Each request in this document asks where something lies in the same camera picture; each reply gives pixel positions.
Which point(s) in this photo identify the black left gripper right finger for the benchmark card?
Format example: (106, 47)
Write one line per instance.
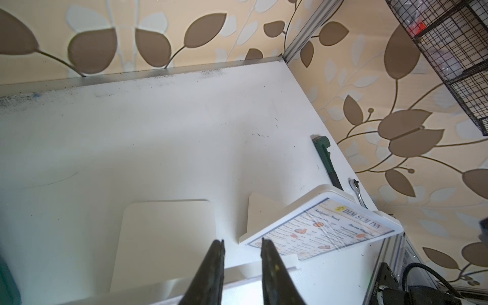
(278, 287)

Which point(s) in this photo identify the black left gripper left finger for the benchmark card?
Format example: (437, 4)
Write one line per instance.
(207, 285)

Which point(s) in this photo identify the white Dim Sum Inn menu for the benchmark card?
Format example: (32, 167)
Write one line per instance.
(314, 229)

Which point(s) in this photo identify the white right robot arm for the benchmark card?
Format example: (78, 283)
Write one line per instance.
(411, 293)

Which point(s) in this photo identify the green T-shaped tool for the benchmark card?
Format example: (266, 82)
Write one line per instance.
(322, 144)

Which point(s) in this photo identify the green plastic tool case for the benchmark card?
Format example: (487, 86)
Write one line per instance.
(10, 294)

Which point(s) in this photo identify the red object in basket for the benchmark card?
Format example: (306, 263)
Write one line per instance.
(416, 28)

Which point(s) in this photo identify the black wire basket right wall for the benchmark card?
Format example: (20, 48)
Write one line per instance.
(455, 45)

